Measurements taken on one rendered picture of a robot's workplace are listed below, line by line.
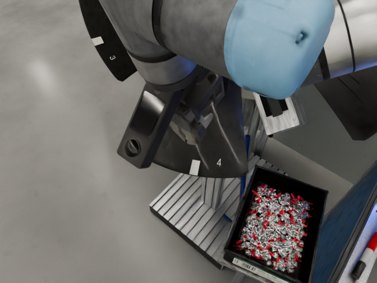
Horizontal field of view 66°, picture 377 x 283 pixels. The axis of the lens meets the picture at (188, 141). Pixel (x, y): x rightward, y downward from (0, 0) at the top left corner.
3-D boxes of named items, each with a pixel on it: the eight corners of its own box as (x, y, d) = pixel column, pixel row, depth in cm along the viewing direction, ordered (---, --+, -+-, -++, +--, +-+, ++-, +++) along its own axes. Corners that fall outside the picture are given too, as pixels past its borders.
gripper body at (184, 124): (226, 98, 44) (220, 43, 33) (192, 141, 43) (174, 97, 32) (188, 77, 47) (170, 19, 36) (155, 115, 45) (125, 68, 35)
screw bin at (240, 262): (250, 178, 73) (255, 163, 68) (317, 204, 69) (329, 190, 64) (220, 259, 61) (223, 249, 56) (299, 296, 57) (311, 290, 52)
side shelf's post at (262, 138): (255, 154, 177) (295, 30, 111) (261, 157, 175) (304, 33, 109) (252, 158, 175) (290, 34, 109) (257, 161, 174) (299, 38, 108)
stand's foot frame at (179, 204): (219, 140, 183) (220, 132, 177) (284, 181, 165) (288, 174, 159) (150, 211, 154) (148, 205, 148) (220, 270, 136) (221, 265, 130)
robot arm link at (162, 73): (162, 74, 28) (106, 42, 31) (173, 100, 32) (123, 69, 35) (208, 22, 29) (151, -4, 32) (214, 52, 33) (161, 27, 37)
